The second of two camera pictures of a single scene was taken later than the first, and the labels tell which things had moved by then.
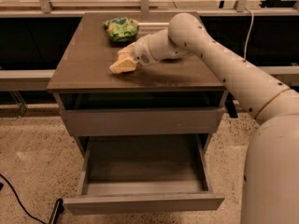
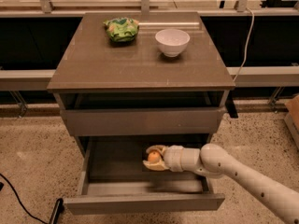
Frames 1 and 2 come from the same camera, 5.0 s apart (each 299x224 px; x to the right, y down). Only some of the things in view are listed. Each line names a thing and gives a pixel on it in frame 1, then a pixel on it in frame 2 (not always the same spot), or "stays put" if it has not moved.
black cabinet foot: x=58 y=209 stays put
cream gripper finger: x=127 y=49 -> x=160 y=147
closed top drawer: x=143 y=120 stays put
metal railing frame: x=240 y=9 stays put
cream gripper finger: x=122 y=65 -> x=155 y=166
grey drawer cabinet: x=147 y=132 stays put
